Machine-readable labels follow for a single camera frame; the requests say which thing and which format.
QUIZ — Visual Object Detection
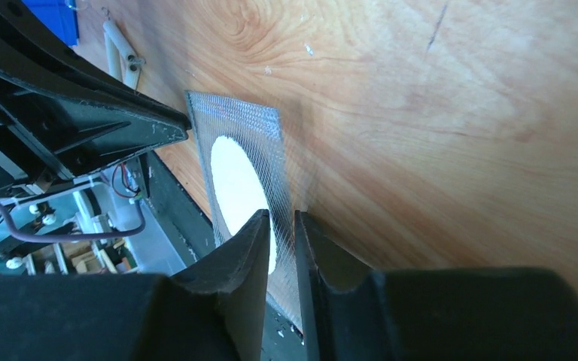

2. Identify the white clay triangle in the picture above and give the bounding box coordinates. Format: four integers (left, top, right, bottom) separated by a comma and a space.
102, 7, 146, 90

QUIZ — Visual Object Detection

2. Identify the blue plastic bin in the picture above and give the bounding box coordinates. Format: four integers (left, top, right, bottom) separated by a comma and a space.
23, 0, 79, 47

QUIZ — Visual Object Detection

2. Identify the wire gauze with white disc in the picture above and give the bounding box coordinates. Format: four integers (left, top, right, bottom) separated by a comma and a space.
185, 91, 303, 328

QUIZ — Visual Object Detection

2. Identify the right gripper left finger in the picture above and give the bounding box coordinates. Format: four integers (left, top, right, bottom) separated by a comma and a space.
0, 210, 270, 360

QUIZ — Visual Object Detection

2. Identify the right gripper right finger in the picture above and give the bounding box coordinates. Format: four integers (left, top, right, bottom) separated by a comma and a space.
294, 211, 578, 360

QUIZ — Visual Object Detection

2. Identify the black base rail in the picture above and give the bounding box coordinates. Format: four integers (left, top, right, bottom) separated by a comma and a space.
141, 151, 306, 361

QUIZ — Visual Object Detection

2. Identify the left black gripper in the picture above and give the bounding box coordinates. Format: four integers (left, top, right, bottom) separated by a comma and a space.
0, 1, 191, 197

